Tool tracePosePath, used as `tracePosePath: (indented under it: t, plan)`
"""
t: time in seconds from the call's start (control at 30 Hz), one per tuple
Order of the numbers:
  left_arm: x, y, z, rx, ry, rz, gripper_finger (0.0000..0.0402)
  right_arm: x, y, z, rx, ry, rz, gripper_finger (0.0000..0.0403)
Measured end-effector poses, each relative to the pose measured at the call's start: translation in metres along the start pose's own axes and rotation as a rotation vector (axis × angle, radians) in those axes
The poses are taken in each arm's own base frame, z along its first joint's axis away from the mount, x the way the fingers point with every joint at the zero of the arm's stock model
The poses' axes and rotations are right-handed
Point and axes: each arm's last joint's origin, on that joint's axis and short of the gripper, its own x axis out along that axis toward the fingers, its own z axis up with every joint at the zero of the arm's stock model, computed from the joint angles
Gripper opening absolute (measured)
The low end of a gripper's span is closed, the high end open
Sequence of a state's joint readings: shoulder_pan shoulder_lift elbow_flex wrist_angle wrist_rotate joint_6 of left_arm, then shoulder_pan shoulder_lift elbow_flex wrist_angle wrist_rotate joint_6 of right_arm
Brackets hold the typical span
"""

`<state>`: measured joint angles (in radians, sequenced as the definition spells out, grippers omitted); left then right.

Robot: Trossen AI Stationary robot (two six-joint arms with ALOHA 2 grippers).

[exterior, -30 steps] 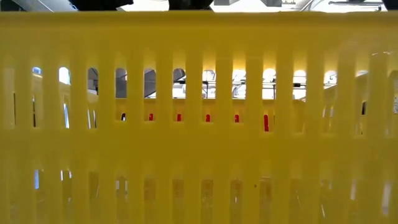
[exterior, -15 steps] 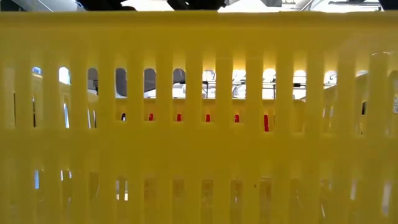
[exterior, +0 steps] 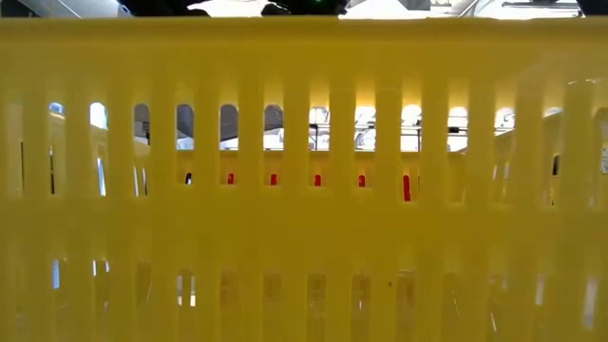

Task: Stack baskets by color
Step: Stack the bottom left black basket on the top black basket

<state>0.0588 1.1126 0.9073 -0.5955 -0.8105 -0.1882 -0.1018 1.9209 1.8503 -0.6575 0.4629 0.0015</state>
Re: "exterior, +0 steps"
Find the yellow slotted plastic basket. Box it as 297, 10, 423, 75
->
0, 16, 608, 342

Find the red slotted plastic basket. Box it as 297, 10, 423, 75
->
226, 172, 412, 203

